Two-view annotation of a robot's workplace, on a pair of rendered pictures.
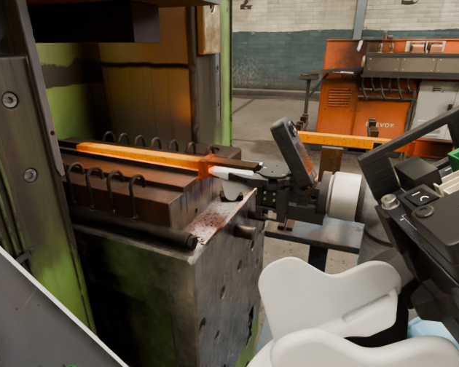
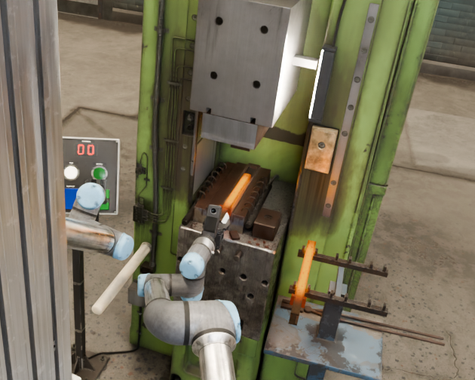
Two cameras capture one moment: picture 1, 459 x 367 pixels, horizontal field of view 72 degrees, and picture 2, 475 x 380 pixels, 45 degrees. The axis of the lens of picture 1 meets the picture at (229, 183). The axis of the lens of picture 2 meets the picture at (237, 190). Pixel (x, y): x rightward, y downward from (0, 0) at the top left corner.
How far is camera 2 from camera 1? 199 cm
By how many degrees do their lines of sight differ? 70
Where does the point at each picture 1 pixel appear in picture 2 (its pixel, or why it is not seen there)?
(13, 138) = (181, 156)
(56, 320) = (114, 184)
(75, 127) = (289, 167)
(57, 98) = (283, 148)
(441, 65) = not seen: outside the picture
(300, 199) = not seen: hidden behind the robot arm
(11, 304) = (111, 176)
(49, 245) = (180, 193)
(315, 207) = not seen: hidden behind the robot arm
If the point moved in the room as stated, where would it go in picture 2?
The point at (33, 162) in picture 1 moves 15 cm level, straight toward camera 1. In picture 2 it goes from (185, 166) to (152, 174)
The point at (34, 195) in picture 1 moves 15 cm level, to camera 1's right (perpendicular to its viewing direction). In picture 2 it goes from (182, 175) to (182, 194)
